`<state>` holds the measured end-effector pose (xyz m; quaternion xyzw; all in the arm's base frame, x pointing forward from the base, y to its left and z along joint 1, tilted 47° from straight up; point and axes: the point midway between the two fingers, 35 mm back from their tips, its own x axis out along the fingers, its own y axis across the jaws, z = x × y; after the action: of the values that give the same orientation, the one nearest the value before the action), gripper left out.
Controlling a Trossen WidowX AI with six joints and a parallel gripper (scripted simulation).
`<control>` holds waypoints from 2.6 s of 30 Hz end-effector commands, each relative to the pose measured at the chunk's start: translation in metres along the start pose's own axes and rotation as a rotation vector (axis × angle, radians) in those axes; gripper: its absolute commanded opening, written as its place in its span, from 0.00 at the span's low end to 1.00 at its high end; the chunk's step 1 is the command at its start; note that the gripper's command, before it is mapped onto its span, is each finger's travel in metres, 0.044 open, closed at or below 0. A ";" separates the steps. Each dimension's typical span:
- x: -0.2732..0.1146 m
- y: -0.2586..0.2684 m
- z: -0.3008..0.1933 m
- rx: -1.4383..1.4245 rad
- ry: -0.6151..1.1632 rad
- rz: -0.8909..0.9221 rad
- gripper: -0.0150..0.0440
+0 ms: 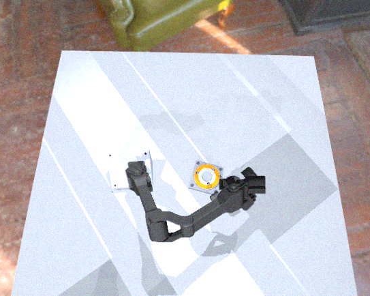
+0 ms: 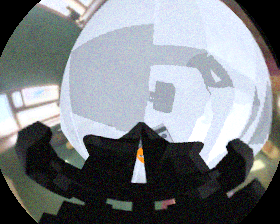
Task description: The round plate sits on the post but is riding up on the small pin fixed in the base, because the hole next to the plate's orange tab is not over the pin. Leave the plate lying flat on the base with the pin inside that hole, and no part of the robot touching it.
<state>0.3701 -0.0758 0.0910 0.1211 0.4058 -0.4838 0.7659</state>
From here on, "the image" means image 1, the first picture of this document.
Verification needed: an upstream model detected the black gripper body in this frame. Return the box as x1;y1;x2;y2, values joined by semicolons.
210;167;257;201

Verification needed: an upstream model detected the orange round plate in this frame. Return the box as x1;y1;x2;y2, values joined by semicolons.
194;164;220;190

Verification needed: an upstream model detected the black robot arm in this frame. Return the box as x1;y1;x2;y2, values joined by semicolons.
125;161;266;242

